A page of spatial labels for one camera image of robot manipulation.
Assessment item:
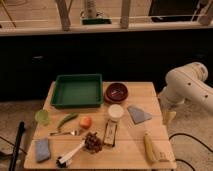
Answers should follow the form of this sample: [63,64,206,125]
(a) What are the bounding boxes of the green base stand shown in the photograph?
[82,18,111,25]

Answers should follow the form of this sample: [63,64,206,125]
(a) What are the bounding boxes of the blue sponge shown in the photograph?
[35,138,51,163]

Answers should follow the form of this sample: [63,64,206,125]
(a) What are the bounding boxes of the white round container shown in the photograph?
[108,104,124,122]

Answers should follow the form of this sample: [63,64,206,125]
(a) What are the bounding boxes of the small brown box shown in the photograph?
[103,120,117,147]

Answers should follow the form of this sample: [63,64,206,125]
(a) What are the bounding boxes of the brown pine cone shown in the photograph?
[85,132,102,153]

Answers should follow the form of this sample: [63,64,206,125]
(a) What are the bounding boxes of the black cable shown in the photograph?
[168,132,213,171]

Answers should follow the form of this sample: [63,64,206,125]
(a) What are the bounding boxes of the dark red bowl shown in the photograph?
[104,83,128,103]

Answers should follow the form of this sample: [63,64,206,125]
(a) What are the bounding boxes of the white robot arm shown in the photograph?
[158,62,213,125]

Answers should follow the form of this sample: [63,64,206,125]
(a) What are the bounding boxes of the grey towel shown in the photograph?
[127,105,152,124]

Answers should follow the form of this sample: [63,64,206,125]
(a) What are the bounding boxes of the green plastic tray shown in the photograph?
[50,74,103,109]

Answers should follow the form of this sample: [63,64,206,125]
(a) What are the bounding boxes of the metal fork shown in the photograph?
[50,129,82,136]

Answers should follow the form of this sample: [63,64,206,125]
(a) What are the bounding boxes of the yellow banana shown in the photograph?
[144,134,157,163]

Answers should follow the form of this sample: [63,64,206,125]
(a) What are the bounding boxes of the white handled brush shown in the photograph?
[56,141,85,168]

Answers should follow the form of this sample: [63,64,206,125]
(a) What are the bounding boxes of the orange fruit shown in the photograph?
[79,116,92,129]

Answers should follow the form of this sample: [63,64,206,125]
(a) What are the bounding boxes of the wooden table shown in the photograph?
[24,82,176,171]

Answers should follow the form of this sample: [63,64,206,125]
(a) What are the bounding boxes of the green lime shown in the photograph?
[35,110,50,126]

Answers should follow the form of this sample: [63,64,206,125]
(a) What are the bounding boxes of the black pole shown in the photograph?
[9,121,25,171]

